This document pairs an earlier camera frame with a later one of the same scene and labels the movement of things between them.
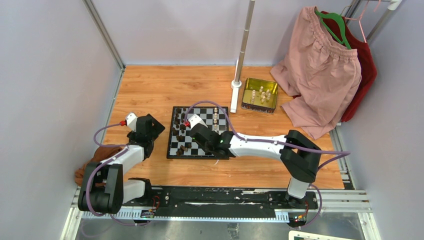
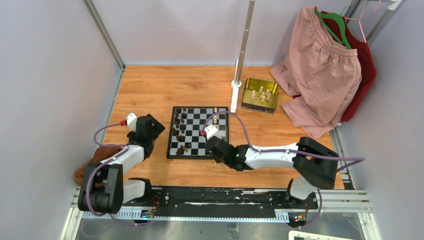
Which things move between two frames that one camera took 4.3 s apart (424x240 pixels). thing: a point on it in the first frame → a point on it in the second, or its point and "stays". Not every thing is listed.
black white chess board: [181, 144] stays
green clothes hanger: [344, 39] stays
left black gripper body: [156, 129] stays
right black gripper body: [210, 149] → [221, 160]
